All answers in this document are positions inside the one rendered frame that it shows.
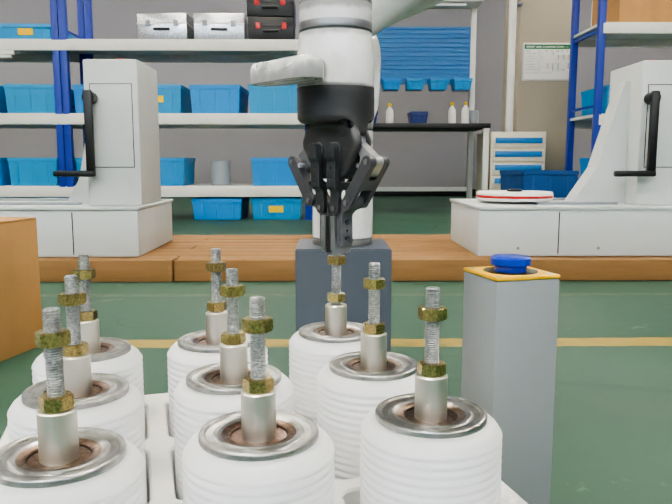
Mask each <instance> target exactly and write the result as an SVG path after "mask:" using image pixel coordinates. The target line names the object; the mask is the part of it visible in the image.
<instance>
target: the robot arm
mask: <svg viewBox="0 0 672 504"><path fill-rule="evenodd" d="M442 1H444V0H299V33H300V34H299V43H298V51H297V56H291V57H286V58H281V59H276V60H271V61H266V62H260V63H255V64H253V65H252V67H251V69H250V84H251V85H253V86H265V87H268V86H288V85H295V84H297V119H298V121H299V122H300V123H302V124H305V126H306V132H305V136H304V139H303V148H304V149H303V150H302V151H301V153H300V154H299V155H298V156H290V157H289V159H288V165H289V167H290V170H291V172H292V174H293V176H294V179H295V181H296V183H297V185H298V188H299V190H300V192H301V194H302V197H303V199H304V201H305V204H306V205H307V206H313V218H312V220H313V244H314V245H319V246H321V250H322V251H323V252H327V253H333V254H343V253H349V252H350V250H351V247H357V246H367V245H371V244H372V218H373V195H374V193H375V191H376V189H377V187H378V186H379V184H380V182H381V180H382V178H383V176H384V174H385V172H386V170H387V168H388V166H389V164H390V160H389V158H388V156H384V155H378V154H377V153H376V152H375V151H374V150H373V131H372V130H373V121H374V118H375V115H376V113H377V110H378V105H379V90H380V73H381V50H380V44H379V41H378V38H377V36H376V34H377V33H379V32H380V31H382V30H383V29H385V28H387V27H388V26H390V25H392V24H394V23H397V22H399V21H401V20H404V19H406V18H408V17H411V16H413V15H416V14H418V13H420V12H422V11H425V10H427V9H429V8H431V7H433V6H435V5H437V4H439V3H441V2H442ZM311 188H312V189H311Z"/></svg>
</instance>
